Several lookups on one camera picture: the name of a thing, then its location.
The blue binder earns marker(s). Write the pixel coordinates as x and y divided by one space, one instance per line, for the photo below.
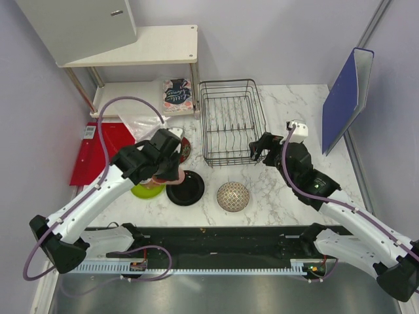
347 98

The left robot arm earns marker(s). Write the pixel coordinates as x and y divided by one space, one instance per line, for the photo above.
63 236

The book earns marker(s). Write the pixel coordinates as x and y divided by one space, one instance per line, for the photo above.
177 97

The grey cabinet door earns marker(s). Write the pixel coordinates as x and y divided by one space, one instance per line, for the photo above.
75 29

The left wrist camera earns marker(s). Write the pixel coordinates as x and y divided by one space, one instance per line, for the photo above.
179 132

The red folder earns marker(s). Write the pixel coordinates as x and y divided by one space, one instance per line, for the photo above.
91 160

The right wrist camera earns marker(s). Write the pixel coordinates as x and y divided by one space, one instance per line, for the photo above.
298 131

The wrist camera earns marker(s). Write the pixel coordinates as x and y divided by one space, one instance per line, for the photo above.
298 131
179 132

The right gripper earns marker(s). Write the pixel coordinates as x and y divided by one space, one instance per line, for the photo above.
267 141

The black plate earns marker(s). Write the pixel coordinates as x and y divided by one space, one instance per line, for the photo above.
189 191

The red floral plate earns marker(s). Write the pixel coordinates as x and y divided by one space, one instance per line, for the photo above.
185 149

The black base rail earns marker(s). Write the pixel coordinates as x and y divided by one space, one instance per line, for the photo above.
239 247

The pink mug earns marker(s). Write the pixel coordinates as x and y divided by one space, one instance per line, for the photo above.
153 183

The white cable duct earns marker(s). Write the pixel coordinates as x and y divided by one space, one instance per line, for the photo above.
130 267

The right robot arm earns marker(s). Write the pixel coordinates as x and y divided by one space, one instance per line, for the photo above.
373 247

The black wire dish rack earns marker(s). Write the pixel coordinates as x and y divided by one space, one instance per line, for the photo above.
232 117

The tall pink cup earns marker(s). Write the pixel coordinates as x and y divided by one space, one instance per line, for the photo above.
175 176

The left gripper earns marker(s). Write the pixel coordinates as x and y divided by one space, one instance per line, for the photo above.
173 174

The patterned bowl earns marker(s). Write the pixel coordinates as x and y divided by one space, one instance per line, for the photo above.
233 197

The clear plastic bag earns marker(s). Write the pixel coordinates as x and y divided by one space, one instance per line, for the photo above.
143 126

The green plate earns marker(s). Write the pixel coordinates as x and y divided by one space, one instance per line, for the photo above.
147 193

